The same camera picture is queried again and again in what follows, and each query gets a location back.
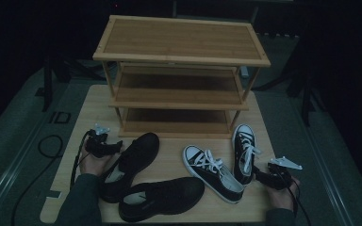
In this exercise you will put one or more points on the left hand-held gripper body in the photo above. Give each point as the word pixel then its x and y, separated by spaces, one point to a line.
pixel 97 146

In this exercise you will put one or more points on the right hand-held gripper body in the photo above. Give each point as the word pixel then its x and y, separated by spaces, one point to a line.
pixel 279 179

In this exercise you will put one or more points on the black slip-on shoe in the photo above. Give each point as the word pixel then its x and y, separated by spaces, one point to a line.
pixel 138 157
pixel 169 194

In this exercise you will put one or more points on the black white canvas sneaker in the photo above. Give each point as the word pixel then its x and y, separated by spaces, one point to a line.
pixel 213 175
pixel 243 150

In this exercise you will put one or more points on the wooden shoe rack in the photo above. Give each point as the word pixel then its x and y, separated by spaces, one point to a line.
pixel 179 40

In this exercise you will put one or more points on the person's right hand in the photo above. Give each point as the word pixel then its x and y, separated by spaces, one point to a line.
pixel 279 197

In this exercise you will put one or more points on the person's left hand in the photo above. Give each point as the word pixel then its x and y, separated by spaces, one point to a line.
pixel 95 164

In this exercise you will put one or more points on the black metal stand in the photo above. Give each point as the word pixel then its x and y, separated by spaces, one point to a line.
pixel 306 94
pixel 47 84

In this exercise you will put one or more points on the grey metal bracket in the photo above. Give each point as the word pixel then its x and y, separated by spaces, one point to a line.
pixel 244 72

